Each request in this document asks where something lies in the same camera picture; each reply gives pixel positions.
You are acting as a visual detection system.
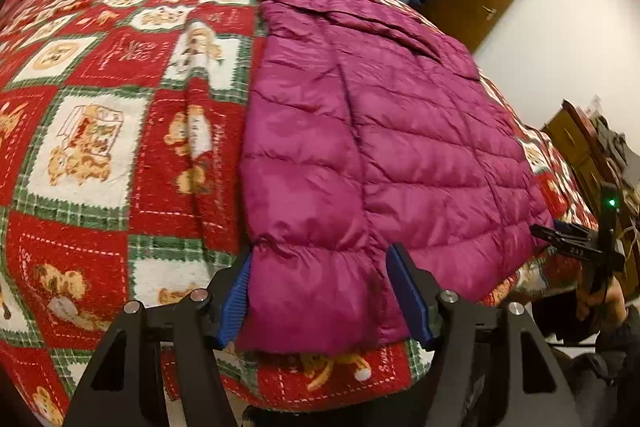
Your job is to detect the magenta puffer jacket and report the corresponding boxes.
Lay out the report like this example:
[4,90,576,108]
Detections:
[238,0,551,355]

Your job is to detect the person's right hand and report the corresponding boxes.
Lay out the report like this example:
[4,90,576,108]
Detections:
[576,277,628,327]

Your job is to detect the brown wooden cabinet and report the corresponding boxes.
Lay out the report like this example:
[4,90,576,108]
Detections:
[542,100,639,299]

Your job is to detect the red patchwork bear bedspread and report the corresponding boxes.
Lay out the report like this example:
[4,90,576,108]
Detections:
[1,0,597,426]

